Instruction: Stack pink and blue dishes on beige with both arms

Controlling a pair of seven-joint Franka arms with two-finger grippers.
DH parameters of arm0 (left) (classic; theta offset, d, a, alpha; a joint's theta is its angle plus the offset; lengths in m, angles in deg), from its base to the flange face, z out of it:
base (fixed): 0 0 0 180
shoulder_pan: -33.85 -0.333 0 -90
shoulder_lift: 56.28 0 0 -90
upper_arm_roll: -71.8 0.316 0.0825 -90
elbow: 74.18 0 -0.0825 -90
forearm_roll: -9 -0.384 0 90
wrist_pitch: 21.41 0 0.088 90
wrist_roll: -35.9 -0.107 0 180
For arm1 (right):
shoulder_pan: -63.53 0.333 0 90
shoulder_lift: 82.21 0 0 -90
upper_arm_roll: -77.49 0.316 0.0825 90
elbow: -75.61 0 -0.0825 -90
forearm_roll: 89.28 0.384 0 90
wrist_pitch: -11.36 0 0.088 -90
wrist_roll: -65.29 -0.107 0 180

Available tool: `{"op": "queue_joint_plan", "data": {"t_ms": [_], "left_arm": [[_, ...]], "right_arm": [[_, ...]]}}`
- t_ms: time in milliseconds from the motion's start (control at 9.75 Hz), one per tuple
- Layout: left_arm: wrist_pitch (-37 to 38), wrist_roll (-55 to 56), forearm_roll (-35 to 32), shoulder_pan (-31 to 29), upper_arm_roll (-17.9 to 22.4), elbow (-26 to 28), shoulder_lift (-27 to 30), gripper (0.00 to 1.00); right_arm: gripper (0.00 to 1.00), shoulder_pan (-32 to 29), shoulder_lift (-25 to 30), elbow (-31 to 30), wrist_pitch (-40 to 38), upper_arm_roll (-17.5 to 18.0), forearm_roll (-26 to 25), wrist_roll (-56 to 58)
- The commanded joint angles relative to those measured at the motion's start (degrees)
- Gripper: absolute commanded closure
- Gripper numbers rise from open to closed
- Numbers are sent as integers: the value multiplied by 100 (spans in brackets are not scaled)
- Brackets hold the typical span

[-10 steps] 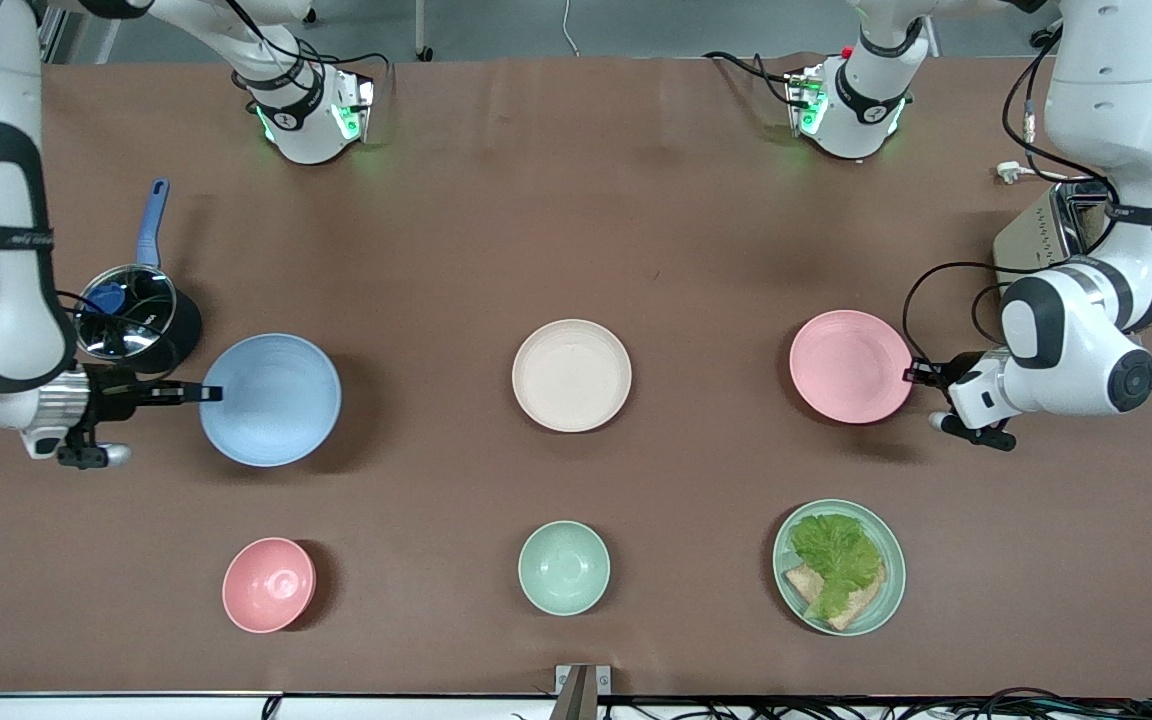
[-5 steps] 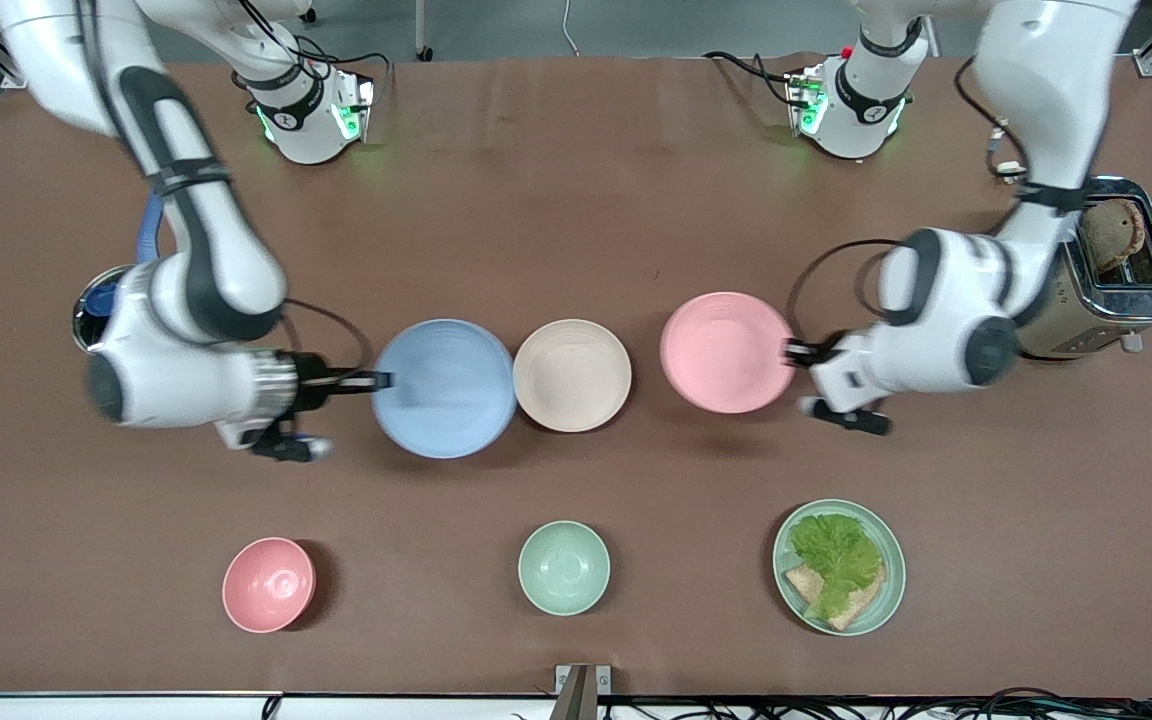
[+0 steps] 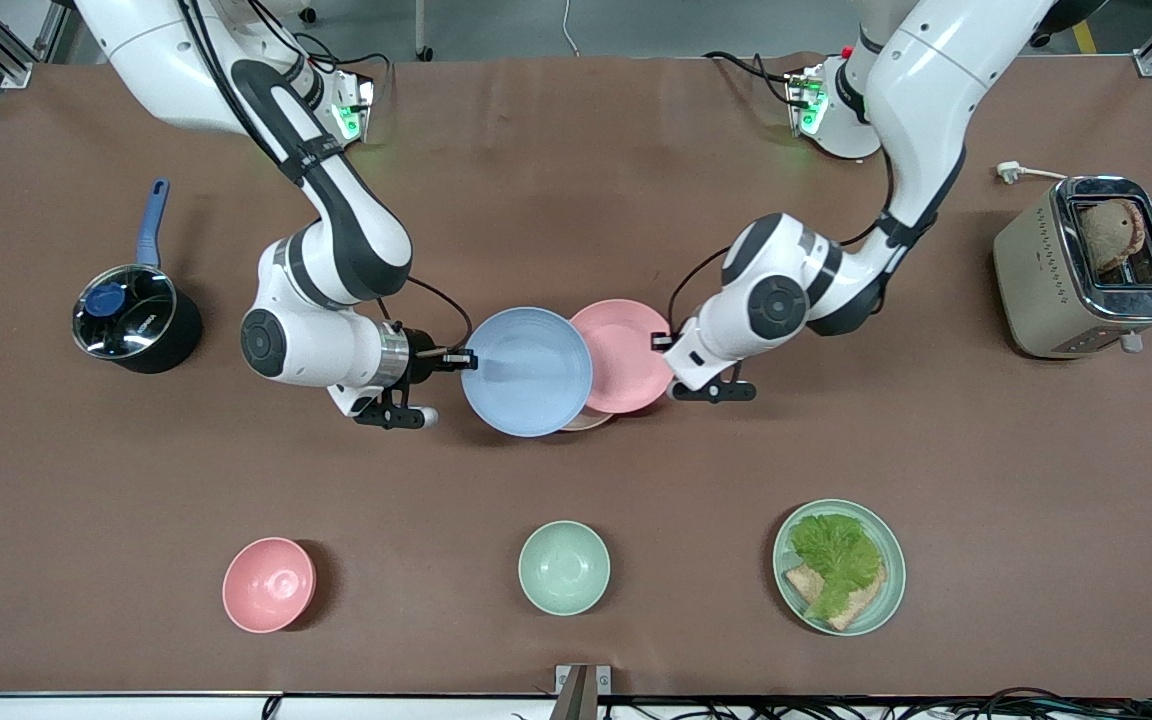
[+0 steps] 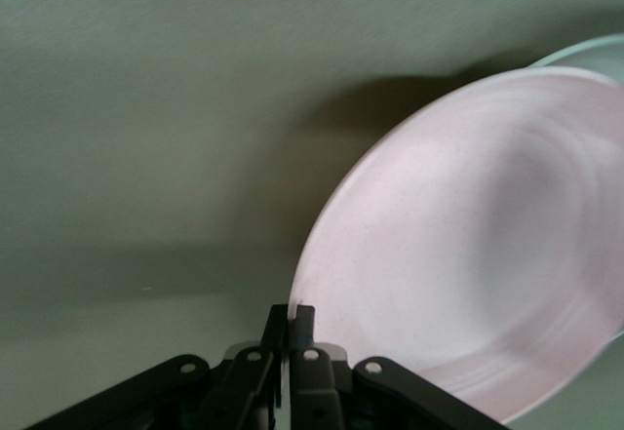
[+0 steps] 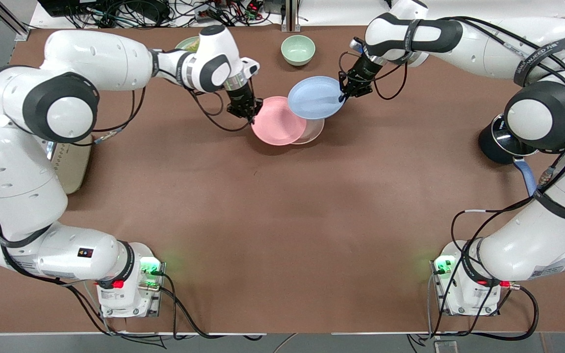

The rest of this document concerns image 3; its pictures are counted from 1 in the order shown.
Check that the blue plate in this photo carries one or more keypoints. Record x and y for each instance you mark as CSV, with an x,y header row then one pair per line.
x,y
526,375

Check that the glass lid with blue knob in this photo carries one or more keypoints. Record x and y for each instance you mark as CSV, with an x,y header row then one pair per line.
x,y
136,320

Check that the white toaster plug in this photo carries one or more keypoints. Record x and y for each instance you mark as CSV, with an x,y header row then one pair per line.
x,y
1011,173

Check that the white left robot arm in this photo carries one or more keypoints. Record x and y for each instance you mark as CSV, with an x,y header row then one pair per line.
x,y
926,80

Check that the brown table cover sheet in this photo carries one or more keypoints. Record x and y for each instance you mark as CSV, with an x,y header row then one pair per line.
x,y
636,200

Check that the beige plate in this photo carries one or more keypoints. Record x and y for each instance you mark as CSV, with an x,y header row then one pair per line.
x,y
588,422

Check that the green lettuce leaf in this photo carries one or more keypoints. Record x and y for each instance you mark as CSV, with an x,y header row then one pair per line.
x,y
836,555

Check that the brown bread slice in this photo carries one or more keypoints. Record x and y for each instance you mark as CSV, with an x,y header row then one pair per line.
x,y
861,605

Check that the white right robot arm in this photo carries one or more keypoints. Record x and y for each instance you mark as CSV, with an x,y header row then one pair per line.
x,y
336,200

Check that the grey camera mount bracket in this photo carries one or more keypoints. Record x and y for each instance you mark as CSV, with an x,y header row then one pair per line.
x,y
581,692

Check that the silver beige toaster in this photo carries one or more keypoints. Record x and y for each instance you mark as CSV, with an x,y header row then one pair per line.
x,y
1036,290

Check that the black chair caster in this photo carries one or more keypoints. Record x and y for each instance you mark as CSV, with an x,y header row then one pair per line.
x,y
1044,38

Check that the pink plate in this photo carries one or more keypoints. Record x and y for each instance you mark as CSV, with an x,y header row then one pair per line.
x,y
631,355

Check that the green plate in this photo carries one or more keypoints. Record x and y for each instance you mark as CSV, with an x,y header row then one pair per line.
x,y
891,585

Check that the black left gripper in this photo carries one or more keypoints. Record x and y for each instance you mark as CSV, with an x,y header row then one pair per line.
x,y
657,347

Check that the green bowl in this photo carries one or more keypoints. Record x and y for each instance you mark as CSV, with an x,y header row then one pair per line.
x,y
564,568

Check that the green lit connector box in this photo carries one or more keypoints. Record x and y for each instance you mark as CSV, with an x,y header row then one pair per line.
x,y
351,110
808,100

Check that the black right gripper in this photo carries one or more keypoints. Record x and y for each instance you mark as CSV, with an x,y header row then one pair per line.
x,y
423,357

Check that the toast slice in toaster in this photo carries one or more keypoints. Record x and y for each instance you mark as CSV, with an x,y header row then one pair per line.
x,y
1111,235

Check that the pink bowl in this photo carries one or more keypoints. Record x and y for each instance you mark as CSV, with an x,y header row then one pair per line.
x,y
269,585

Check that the white pole with caster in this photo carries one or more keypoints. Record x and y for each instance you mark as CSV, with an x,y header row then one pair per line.
x,y
423,30

